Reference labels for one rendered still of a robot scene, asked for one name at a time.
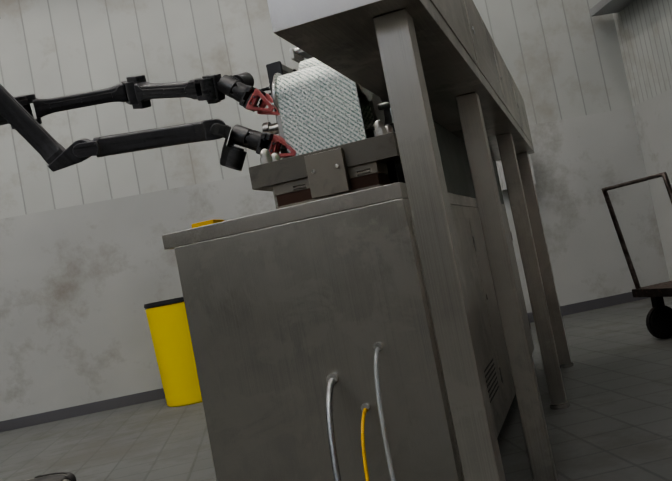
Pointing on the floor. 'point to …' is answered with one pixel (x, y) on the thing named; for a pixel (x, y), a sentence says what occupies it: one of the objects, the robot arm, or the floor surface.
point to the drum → (174, 351)
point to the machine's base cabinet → (334, 345)
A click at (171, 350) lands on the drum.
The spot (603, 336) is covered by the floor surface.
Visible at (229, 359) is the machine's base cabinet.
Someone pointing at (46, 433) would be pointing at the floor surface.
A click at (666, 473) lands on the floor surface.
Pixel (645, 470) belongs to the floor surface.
